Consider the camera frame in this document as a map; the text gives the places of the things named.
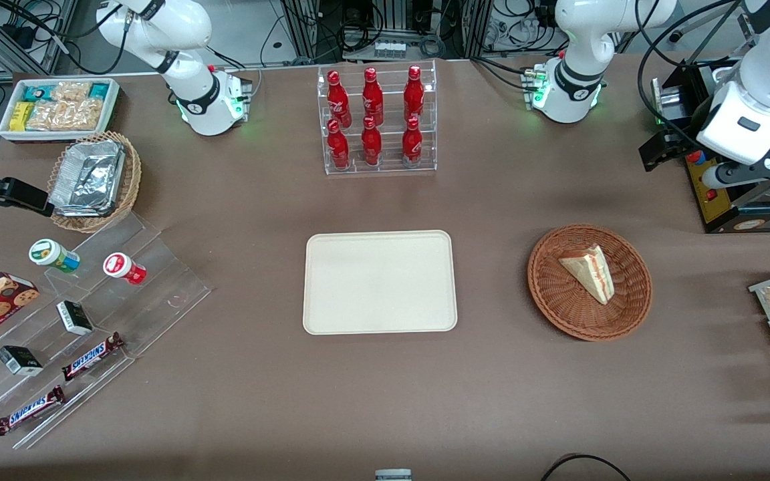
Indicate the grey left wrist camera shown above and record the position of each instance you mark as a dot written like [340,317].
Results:
[752,172]

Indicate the clear acrylic bottle rack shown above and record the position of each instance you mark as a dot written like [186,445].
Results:
[388,143]

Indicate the small black carton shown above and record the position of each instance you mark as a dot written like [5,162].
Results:
[19,361]
[75,318]

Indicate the triangular sandwich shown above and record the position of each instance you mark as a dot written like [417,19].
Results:
[591,272]

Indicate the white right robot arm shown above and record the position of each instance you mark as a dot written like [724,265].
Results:
[188,93]

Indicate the large clear cracker bag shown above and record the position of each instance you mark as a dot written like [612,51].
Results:
[67,115]

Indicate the green lid snack cup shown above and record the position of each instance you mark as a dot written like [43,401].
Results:
[51,254]

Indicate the small clear cracker bag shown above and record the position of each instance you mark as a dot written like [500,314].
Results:
[71,90]

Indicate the tan wicker basket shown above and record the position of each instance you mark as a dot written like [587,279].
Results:
[132,174]

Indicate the stacked aluminium foil trays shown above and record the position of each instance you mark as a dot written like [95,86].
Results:
[87,177]

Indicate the clear acrylic step shelf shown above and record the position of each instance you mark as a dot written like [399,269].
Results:
[151,280]

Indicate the yellow snack packet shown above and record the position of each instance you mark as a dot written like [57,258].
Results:
[21,115]

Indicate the cream rectangular serving tray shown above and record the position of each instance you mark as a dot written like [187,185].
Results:
[378,284]

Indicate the teal snack packet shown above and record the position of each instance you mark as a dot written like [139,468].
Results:
[37,92]
[99,91]

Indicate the snickers chocolate bar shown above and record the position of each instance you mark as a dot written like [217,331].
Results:
[91,357]
[29,410]

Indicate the black hot food warmer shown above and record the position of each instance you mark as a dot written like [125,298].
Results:
[719,207]

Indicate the red cola bottle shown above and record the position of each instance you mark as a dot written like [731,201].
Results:
[338,100]
[337,148]
[412,143]
[414,97]
[371,143]
[372,99]

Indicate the red lid snack cup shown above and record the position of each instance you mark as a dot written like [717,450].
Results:
[123,267]

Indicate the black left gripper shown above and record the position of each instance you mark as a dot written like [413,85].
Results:
[688,131]

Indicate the round brown wicker basket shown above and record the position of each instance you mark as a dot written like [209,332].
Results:
[559,294]

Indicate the small grey device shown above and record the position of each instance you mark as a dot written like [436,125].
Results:
[393,475]

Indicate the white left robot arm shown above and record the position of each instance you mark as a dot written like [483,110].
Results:
[759,73]

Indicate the white snack bin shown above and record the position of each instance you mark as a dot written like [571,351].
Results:
[112,107]

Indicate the white power strip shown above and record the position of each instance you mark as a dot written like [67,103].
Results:
[390,49]

